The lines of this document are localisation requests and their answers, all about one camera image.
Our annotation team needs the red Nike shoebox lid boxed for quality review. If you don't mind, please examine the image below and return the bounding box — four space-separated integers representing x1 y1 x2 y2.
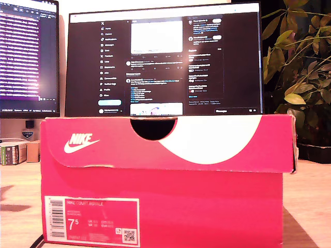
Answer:
39 114 299 174

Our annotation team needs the red shoebox base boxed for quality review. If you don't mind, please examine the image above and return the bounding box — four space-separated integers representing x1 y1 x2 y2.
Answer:
40 158 284 248

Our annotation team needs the brown cardboard box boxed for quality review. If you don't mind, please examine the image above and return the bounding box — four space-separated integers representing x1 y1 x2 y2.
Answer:
26 139 41 164

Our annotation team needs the green printed box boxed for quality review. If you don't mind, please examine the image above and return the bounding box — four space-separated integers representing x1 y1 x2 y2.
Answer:
0 141 28 166

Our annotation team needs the wide black Huawei monitor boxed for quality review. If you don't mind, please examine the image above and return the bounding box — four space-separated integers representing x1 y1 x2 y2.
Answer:
64 2 265 118

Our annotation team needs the shield-shaped badge sticker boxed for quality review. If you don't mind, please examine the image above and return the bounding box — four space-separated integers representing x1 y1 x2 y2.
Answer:
21 129 35 142

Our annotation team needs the green leafy houseplant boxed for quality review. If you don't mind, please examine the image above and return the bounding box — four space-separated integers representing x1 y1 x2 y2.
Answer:
261 0 331 147

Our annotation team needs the dark plant pot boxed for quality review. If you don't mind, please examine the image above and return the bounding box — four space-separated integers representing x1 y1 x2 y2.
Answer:
296 143 331 165

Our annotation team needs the monitor with purple text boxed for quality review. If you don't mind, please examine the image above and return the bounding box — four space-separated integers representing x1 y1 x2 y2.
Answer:
0 0 61 120

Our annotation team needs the black table cable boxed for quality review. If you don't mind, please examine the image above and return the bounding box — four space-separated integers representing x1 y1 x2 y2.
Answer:
29 233 47 248

